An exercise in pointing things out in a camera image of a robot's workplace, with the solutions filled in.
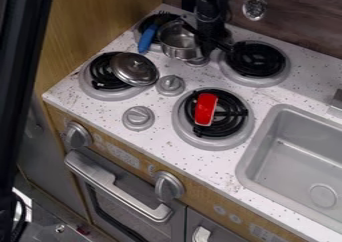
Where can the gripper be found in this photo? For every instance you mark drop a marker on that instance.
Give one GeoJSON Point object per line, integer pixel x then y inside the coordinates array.
{"type": "Point", "coordinates": [208, 26]}

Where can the silver pot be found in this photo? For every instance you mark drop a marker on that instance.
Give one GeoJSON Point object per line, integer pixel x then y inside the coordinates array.
{"type": "Point", "coordinates": [178, 41]}

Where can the silver hanging strainer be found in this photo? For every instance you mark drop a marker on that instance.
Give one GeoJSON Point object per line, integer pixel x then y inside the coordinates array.
{"type": "Point", "coordinates": [254, 6]}

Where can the blue tool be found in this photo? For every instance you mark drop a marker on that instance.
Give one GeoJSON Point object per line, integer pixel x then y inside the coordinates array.
{"type": "Point", "coordinates": [147, 37]}

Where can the red toy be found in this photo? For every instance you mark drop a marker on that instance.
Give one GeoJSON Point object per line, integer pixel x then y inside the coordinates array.
{"type": "Point", "coordinates": [206, 109]}

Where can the silver lid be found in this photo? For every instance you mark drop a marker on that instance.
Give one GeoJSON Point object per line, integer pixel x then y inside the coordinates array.
{"type": "Point", "coordinates": [133, 69]}

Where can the toy stove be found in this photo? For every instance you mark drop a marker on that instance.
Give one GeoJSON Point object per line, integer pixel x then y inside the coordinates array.
{"type": "Point", "coordinates": [214, 132]}

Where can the toy sink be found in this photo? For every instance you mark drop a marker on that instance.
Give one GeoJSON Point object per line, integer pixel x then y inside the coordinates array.
{"type": "Point", "coordinates": [294, 166]}

